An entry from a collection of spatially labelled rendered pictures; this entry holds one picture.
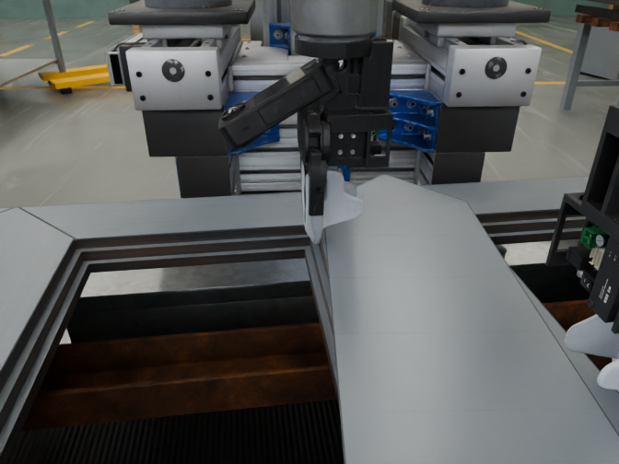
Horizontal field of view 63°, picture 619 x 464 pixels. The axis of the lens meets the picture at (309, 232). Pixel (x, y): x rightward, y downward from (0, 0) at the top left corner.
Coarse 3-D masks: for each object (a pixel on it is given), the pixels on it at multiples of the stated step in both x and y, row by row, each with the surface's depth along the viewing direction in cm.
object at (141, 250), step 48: (96, 240) 55; (144, 240) 56; (192, 240) 57; (240, 240) 57; (288, 240) 58; (528, 240) 61; (48, 288) 47; (528, 288) 47; (48, 336) 45; (0, 384) 38; (336, 384) 40; (0, 432) 36
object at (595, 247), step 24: (600, 144) 28; (600, 168) 28; (576, 192) 31; (600, 192) 29; (600, 216) 28; (552, 240) 33; (600, 240) 29; (552, 264) 33; (576, 264) 31; (600, 264) 29; (600, 288) 29; (600, 312) 29
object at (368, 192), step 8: (368, 184) 67; (376, 184) 67; (384, 184) 67; (392, 184) 67; (400, 184) 67; (408, 184) 67; (360, 192) 65; (368, 192) 65; (376, 192) 65; (384, 192) 65; (392, 192) 65; (400, 192) 65; (408, 192) 65; (416, 192) 65; (424, 192) 65; (432, 192) 65; (440, 192) 65; (368, 200) 63; (376, 200) 63; (384, 200) 63; (392, 200) 63; (400, 200) 63; (408, 200) 63; (416, 200) 63; (424, 200) 63; (432, 200) 63; (440, 200) 63; (448, 200) 63; (456, 200) 63
